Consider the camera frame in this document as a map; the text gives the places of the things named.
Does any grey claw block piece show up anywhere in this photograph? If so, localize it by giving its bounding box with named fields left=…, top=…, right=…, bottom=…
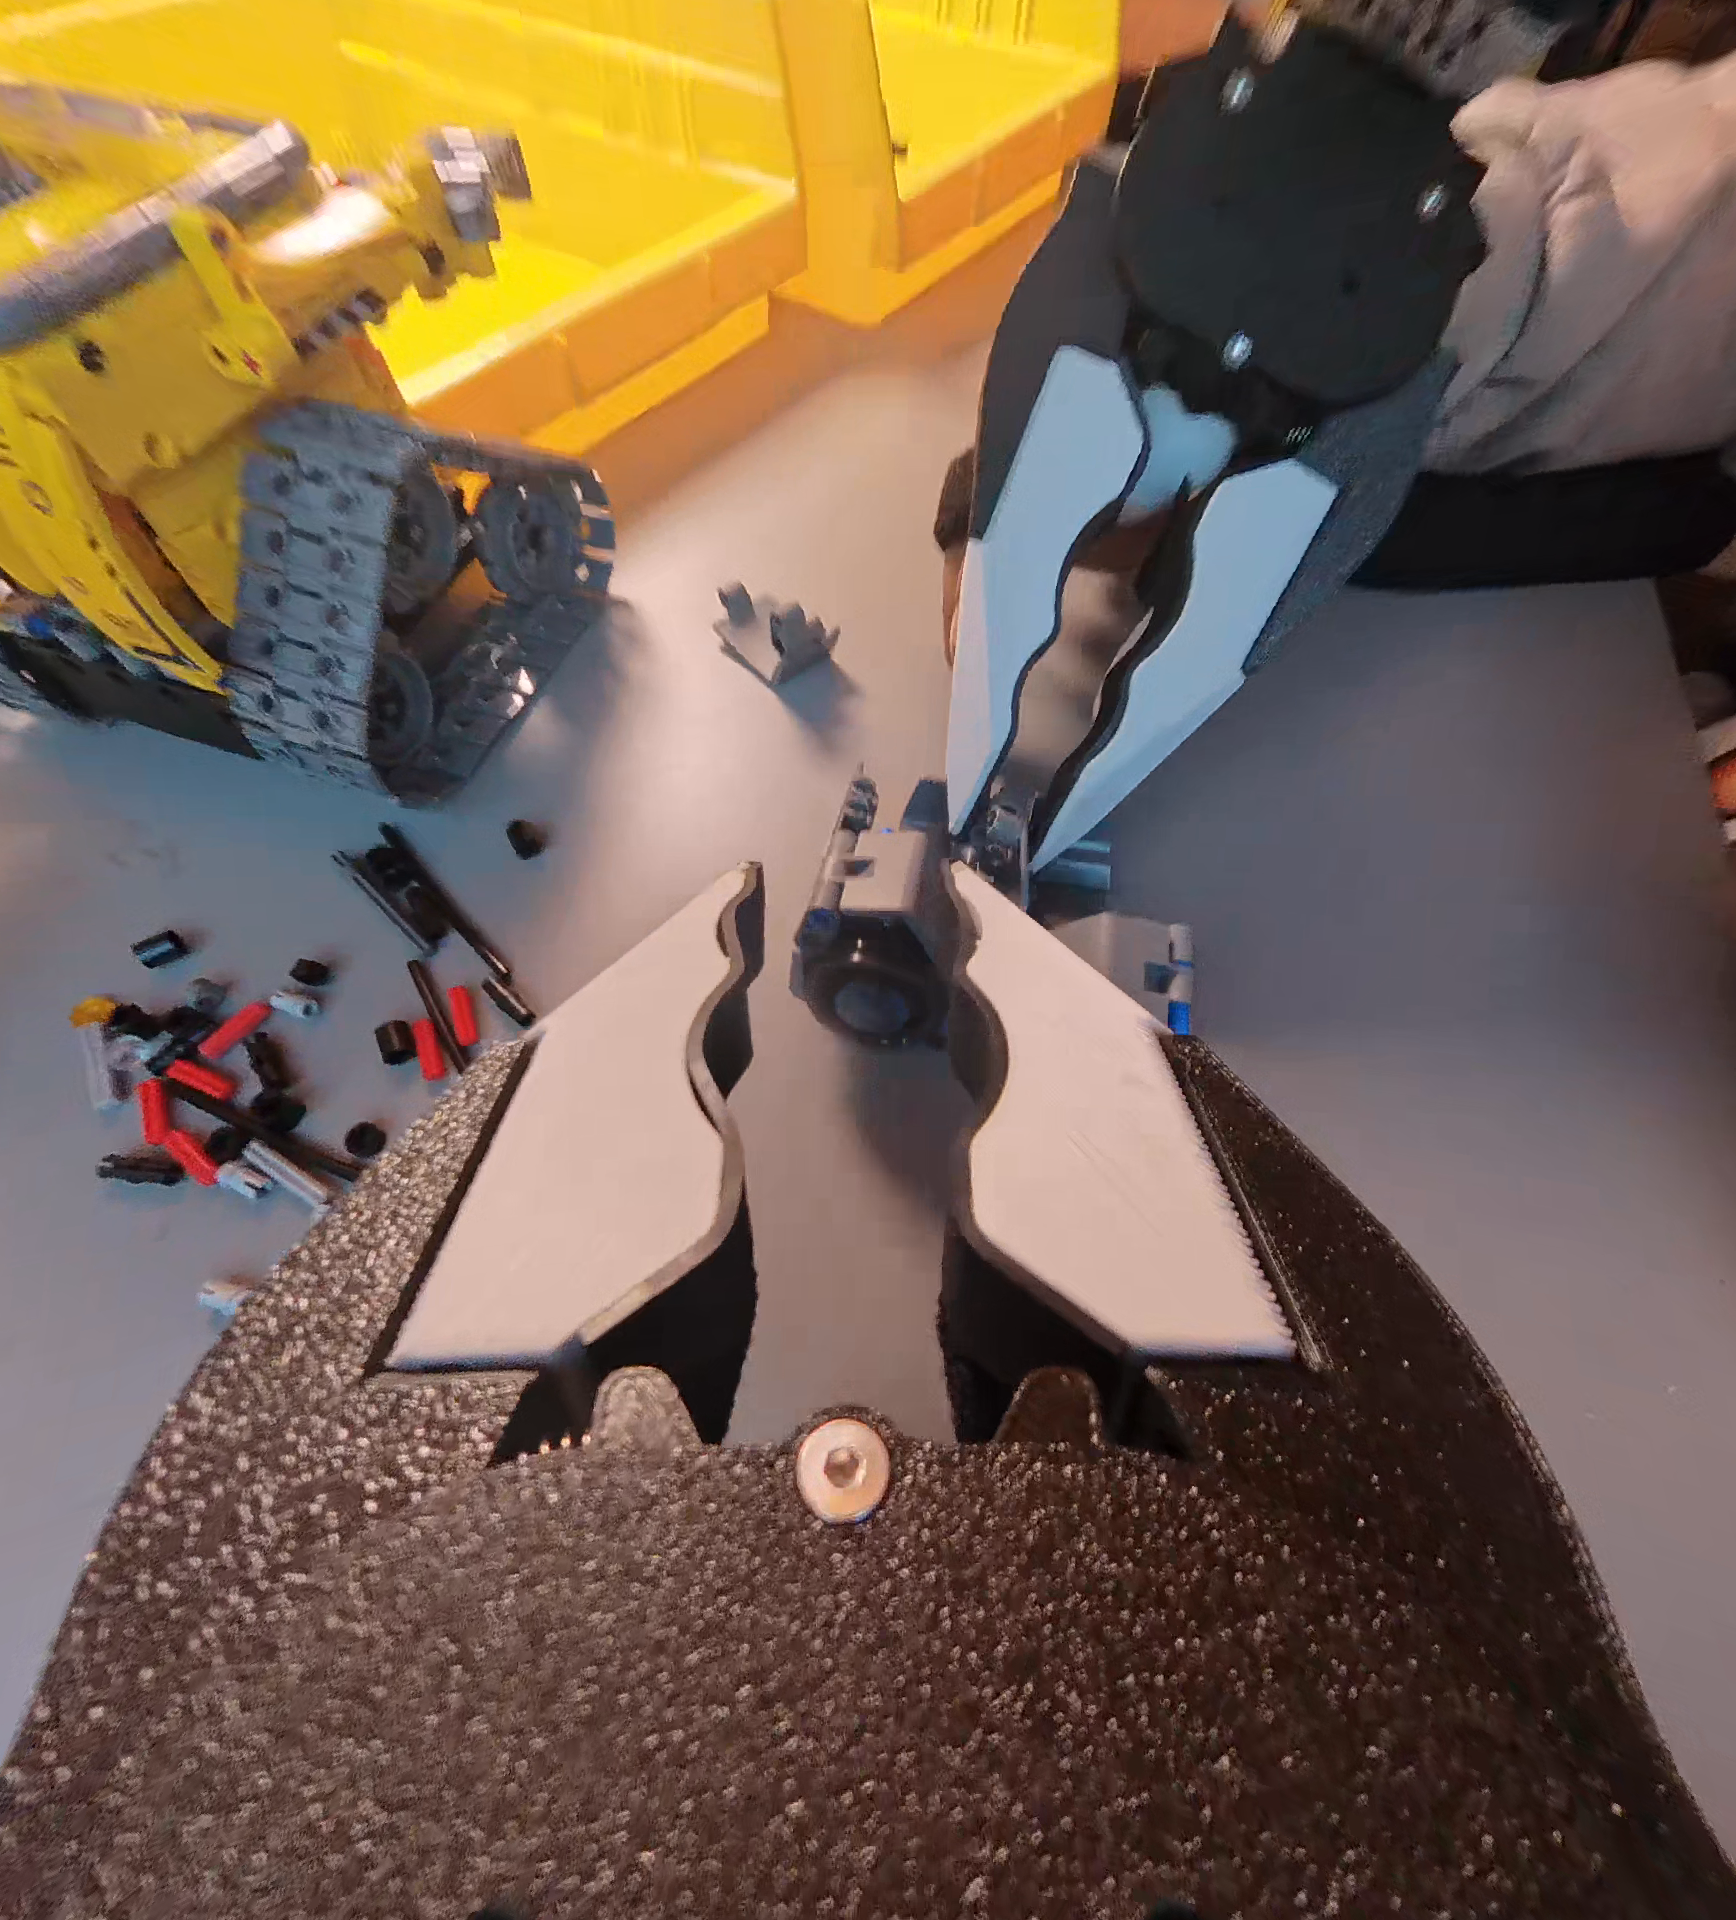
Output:
left=712, top=583, right=843, bottom=691

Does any grey desk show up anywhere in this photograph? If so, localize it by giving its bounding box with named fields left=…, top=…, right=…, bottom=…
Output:
left=0, top=224, right=1736, bottom=1908

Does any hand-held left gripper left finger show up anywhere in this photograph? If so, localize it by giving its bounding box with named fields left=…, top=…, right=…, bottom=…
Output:
left=380, top=862, right=768, bottom=1381

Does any person's right hand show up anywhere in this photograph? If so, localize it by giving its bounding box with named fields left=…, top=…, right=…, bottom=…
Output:
left=931, top=454, right=981, bottom=667

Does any pile of small building pieces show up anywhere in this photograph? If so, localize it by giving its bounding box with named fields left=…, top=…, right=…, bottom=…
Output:
left=67, top=931, right=393, bottom=1327

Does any yellow toy robot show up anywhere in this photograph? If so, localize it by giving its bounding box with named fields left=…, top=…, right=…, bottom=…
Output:
left=0, top=112, right=620, bottom=808

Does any large yellow storage bin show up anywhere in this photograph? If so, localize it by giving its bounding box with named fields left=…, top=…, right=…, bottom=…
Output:
left=0, top=0, right=1127, bottom=456

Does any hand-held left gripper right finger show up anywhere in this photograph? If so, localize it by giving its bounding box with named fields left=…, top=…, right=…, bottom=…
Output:
left=946, top=862, right=1305, bottom=1371

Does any black wrist rest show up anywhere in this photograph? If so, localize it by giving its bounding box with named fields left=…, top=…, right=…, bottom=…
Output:
left=1344, top=454, right=1736, bottom=597

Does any grey block head assembly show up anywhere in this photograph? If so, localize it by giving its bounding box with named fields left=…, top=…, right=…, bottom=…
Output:
left=790, top=764, right=1197, bottom=1057

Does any black long beam piece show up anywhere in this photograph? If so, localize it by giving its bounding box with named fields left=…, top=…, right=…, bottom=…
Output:
left=334, top=820, right=514, bottom=980

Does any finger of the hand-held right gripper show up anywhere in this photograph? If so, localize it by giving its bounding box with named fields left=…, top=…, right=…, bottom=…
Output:
left=946, top=344, right=1155, bottom=831
left=1030, top=456, right=1346, bottom=876

